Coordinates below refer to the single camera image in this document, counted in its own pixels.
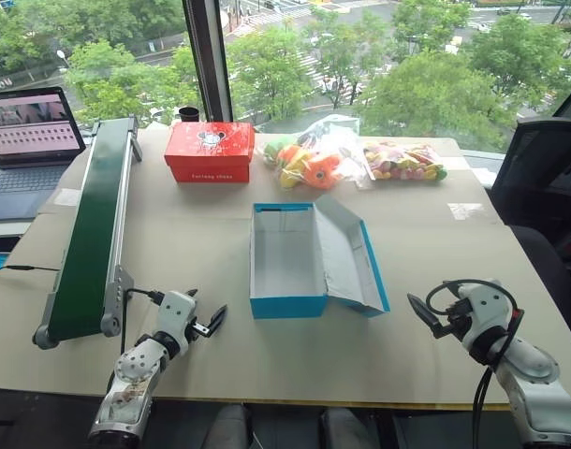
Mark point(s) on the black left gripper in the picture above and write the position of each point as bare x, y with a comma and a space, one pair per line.
200, 330

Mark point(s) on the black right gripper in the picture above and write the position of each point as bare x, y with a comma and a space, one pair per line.
456, 322

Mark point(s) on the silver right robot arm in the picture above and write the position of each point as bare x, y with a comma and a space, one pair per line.
533, 379

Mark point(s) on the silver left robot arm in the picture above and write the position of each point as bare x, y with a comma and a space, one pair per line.
128, 374

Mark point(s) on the blue shoe box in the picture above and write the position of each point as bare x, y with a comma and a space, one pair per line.
285, 262

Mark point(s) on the green conveyor belt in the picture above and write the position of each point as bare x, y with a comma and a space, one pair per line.
96, 224

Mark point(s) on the red shoe box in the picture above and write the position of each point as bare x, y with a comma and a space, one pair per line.
210, 152

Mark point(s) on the clear tape patch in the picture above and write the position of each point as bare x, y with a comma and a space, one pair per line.
68, 197
465, 210

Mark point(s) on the clear bag of colourful candies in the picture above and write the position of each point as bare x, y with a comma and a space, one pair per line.
402, 163

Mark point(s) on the black office chair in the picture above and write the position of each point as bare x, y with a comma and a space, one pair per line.
538, 178

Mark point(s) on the clear bag of plush toys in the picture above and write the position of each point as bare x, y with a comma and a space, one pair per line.
313, 159

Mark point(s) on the black cup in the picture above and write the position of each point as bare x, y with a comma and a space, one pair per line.
188, 115

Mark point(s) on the grey laptop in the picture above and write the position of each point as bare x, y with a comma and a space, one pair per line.
28, 140

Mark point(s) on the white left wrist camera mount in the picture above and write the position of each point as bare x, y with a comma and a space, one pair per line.
175, 311

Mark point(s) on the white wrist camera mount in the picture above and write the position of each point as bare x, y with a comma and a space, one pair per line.
487, 308
175, 311

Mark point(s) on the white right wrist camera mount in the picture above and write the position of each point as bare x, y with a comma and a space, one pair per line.
487, 308

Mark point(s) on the dark window frame post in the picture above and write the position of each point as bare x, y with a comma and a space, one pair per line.
210, 61

